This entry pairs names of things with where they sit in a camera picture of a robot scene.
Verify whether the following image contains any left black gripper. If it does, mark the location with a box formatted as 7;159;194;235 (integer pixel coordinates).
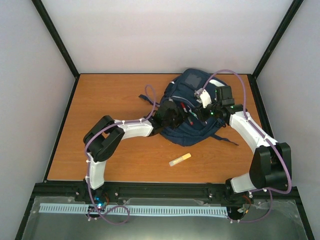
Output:
162;106;189;129

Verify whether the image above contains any red cap marker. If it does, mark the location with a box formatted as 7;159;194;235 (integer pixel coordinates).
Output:
180;102;194;126

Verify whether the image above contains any navy blue backpack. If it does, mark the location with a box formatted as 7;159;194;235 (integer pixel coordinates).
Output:
155;68;230;147

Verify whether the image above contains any yellow highlighter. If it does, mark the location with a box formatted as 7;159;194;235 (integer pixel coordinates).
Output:
169;153;192;167

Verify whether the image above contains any teal cap marker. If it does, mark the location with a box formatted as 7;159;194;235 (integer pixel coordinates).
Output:
188;107;200;121

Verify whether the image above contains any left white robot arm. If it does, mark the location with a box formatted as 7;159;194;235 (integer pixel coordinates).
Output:
83;100;188;202

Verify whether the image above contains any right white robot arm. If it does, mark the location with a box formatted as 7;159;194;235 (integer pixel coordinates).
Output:
194;86;292;194

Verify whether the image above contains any small circuit board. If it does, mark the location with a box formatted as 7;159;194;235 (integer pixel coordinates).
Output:
94;196;110;209

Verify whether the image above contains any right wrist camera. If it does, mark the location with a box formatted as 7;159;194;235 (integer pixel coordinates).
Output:
194;88;212;108

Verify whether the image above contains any right black frame post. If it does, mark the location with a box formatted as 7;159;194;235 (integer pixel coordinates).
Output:
252;0;304;80

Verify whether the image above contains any black frame post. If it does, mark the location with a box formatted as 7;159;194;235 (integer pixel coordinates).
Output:
252;0;304;80
31;0;80;80

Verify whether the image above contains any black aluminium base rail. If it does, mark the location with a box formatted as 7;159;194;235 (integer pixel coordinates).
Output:
32;181;300;208

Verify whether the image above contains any light blue cable duct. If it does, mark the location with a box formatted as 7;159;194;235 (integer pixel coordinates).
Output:
38;203;228;218

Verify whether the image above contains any left black frame post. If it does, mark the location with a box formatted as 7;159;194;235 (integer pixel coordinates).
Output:
31;0;80;80

